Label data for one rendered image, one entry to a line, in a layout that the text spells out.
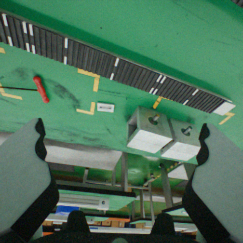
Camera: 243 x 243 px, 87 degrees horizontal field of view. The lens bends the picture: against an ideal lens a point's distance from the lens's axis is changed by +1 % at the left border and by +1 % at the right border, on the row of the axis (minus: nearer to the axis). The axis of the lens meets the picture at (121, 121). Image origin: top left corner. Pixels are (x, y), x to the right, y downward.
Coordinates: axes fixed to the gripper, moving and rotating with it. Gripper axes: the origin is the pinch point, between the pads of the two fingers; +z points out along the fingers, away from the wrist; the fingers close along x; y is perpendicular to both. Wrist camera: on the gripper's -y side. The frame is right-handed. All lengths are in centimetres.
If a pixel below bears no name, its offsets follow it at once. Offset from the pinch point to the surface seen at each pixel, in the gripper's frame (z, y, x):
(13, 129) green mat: 30, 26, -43
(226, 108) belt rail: 22.0, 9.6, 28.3
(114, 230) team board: 72, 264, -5
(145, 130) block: 16.8, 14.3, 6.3
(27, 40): 18.0, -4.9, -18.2
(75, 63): 19.0, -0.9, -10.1
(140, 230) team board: 76, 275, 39
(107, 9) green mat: 20.1, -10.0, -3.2
